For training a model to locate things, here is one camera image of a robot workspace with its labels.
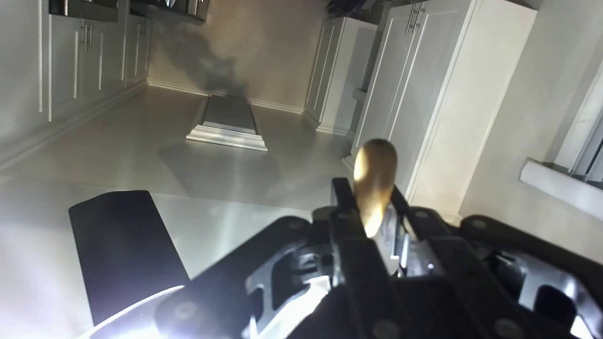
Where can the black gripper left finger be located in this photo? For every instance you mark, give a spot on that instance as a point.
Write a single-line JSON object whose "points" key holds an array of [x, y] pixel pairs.
{"points": [[350, 283]]}

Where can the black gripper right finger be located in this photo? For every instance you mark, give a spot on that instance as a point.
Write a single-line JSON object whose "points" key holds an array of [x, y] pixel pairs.
{"points": [[463, 283]]}

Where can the white window valance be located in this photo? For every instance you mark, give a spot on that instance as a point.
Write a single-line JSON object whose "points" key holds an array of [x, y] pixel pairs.
{"points": [[557, 185]]}

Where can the tall white double door cabinet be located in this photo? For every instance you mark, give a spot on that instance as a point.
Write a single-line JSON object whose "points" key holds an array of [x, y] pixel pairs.
{"points": [[439, 95]]}

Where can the flat white tray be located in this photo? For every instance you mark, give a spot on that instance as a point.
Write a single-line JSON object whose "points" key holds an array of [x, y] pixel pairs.
{"points": [[226, 129]]}

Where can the narrow white cabinet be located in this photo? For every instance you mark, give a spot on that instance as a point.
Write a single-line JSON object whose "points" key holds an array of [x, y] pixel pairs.
{"points": [[341, 76]]}

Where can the short-looking black fan blade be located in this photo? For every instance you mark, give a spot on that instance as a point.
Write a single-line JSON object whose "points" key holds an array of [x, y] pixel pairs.
{"points": [[118, 251]]}

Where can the white panelled closet doors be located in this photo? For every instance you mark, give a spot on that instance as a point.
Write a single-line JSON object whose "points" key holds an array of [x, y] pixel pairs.
{"points": [[86, 57]]}

